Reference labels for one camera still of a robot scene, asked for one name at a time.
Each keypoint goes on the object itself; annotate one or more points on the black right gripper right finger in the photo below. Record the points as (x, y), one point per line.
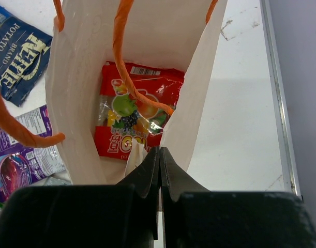
(197, 217)

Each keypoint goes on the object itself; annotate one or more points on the small silver snack packet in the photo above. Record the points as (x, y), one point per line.
(57, 180)

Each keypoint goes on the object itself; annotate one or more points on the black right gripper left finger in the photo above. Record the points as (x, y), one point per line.
(120, 215)

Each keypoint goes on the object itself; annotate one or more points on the blue Kettle chip bag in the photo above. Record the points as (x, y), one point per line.
(24, 56)

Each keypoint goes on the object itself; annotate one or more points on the beige paper bag orange handles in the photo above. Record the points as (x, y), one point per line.
(181, 35)

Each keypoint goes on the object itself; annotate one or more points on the purple snack bag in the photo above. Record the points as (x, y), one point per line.
(21, 166)

